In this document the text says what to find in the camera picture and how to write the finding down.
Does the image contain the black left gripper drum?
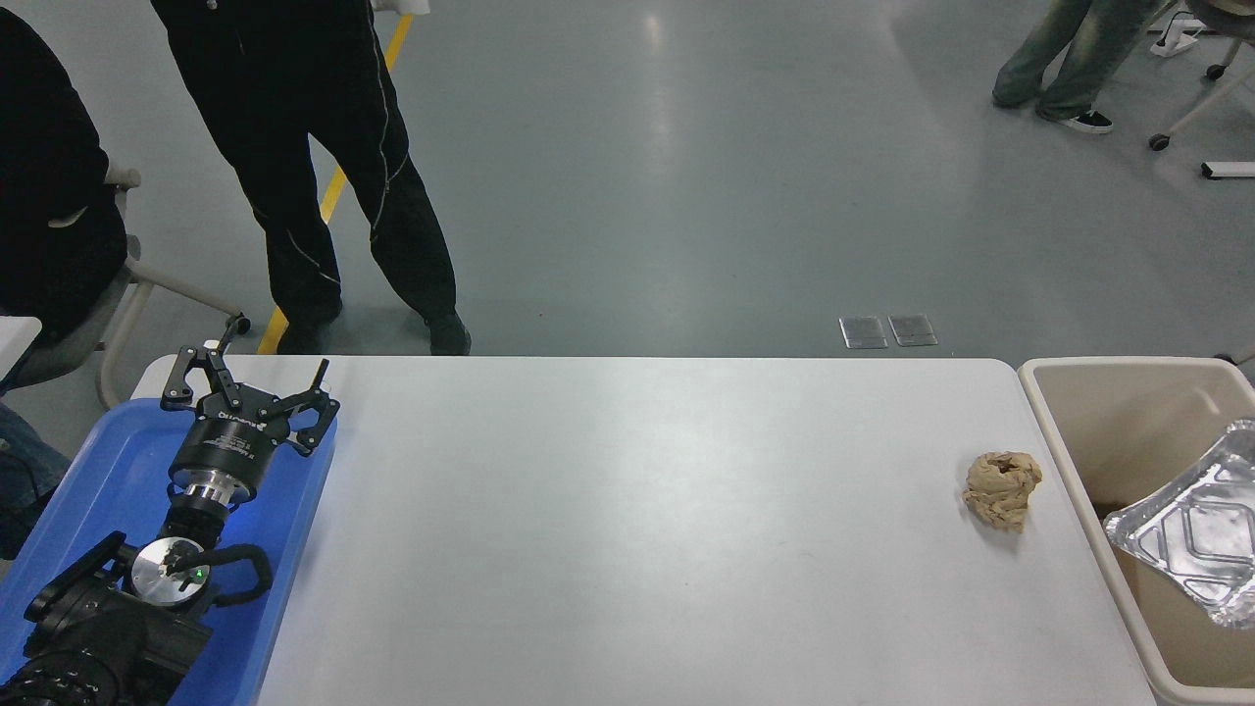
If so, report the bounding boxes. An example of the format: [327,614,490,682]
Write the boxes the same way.
[169,386,287,488]

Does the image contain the large pale bin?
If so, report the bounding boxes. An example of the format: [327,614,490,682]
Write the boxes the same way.
[1017,356,1255,706]

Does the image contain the grey office chair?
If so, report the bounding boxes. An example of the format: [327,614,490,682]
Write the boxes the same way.
[0,162,251,408]

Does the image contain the white desk corner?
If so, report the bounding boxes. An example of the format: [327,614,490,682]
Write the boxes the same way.
[0,317,42,378]

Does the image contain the distant person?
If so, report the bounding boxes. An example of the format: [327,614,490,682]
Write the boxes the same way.
[992,0,1163,134]

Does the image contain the standing person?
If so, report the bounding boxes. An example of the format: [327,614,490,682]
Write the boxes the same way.
[152,0,474,356]

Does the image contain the crumpled tan paper ball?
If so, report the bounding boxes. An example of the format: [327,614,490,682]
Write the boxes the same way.
[961,450,1043,533]

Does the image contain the white wheeled chair base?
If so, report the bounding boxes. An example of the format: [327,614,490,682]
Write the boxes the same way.
[1098,0,1255,151]

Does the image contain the rectangular foil tray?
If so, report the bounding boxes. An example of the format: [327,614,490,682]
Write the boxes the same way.
[1103,420,1255,630]

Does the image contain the blue plastic tray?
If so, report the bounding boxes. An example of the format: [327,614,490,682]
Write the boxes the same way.
[0,397,337,706]

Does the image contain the seated person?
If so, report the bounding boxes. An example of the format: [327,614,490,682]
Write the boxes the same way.
[0,5,128,562]

